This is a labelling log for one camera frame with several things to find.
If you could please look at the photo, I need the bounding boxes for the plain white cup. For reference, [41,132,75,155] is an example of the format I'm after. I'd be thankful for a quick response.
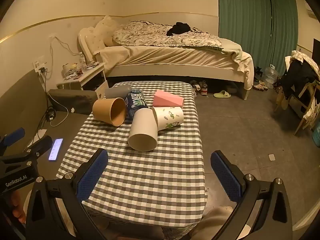
[128,107,158,152]

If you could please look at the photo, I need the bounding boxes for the large water jug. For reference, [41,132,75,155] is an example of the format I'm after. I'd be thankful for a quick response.
[264,64,279,89]

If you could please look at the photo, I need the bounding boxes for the pair of sneakers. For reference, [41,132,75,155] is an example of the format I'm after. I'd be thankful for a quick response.
[190,80,209,96]

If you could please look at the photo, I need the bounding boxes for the cream bed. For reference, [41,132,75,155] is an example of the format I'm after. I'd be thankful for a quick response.
[78,26,254,100]

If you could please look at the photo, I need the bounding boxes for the wall socket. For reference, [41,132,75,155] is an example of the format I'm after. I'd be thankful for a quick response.
[32,60,48,72]

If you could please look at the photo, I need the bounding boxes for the white cup with green print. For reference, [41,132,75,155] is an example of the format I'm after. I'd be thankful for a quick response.
[152,106,184,132]

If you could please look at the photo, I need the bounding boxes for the white charging cable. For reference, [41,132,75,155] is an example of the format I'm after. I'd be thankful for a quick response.
[49,35,81,67]

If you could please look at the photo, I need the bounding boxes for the person's left hand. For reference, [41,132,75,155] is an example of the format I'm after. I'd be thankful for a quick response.
[9,190,27,225]

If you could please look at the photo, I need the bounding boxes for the white floor cable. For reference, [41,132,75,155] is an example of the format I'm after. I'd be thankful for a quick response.
[51,99,69,127]

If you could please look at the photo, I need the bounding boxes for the grey checkered tablecloth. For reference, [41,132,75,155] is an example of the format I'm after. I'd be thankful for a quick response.
[55,81,208,232]

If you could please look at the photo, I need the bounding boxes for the cream pillow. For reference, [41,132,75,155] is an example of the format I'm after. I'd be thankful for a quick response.
[94,15,123,47]

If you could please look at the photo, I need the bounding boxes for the white nightstand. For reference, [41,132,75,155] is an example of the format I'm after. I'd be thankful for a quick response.
[57,62,109,98]

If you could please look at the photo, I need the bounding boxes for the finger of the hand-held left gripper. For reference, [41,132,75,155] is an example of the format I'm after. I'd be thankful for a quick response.
[22,135,53,161]
[0,127,26,155]

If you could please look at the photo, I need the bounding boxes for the light sandals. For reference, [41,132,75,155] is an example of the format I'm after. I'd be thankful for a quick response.
[253,80,268,91]

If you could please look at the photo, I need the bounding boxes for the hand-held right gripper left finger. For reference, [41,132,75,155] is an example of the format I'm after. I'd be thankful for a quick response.
[25,148,118,240]

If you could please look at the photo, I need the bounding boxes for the black cloth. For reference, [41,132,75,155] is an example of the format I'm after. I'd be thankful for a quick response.
[167,22,191,37]

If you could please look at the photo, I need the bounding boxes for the blue container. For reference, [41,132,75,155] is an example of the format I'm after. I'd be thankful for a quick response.
[311,124,320,148]

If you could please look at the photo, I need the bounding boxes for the pink block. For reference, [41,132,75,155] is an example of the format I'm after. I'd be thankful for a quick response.
[153,89,185,108]

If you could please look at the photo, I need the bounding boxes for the wooden chair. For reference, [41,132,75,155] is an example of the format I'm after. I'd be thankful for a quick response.
[274,51,320,136]

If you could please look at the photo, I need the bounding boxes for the brown paper cup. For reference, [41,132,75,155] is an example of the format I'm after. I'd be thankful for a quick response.
[92,97,127,126]

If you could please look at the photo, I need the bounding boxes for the dark jacket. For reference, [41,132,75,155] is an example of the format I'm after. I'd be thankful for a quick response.
[279,58,320,98]

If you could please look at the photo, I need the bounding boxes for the green slipper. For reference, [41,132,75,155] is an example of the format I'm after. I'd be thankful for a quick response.
[213,90,231,99]

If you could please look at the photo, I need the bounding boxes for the smartphone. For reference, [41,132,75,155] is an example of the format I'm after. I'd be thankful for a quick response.
[48,138,64,162]

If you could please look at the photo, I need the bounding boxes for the black television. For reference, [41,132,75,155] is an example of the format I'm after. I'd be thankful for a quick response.
[312,38,320,63]

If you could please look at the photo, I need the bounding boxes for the green curtain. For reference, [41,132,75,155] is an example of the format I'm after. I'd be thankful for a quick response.
[269,0,298,67]
[217,0,272,45]

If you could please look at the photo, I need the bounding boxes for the dark grey bag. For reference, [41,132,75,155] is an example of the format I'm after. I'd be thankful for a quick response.
[47,89,98,116]

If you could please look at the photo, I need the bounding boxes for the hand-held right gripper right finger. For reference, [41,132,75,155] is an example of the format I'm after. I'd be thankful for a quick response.
[210,150,293,240]

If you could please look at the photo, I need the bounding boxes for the grey cup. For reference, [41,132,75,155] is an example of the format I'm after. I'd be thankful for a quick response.
[105,85,132,99]

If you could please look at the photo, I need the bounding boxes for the floral quilt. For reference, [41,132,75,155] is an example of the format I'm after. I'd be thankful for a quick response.
[112,21,222,48]

